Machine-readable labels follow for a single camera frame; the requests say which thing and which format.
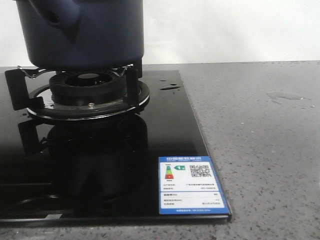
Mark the black gas burner head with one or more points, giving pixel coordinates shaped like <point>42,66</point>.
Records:
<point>76,88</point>

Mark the blue energy label sticker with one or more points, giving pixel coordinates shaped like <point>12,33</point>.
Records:
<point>188,185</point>

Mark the black pot support grate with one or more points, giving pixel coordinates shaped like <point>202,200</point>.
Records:
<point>39,103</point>

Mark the dark blue cooking pot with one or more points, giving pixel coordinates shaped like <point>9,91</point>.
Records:
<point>82,34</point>

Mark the black glass gas stove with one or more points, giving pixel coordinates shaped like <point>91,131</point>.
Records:
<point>95,172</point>

